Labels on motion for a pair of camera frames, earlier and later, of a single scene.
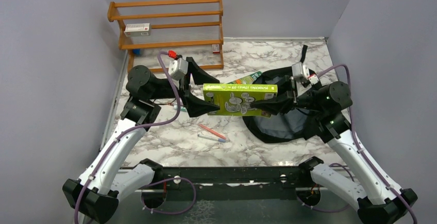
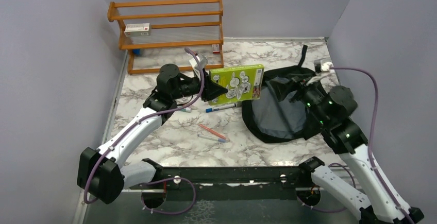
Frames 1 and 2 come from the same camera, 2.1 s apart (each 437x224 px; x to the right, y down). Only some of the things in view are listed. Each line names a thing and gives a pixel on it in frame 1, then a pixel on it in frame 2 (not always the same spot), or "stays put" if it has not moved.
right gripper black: [283, 105] stays put
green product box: [235, 99] to [244, 83]
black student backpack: [290, 126] stays put
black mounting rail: [266, 183] stays put
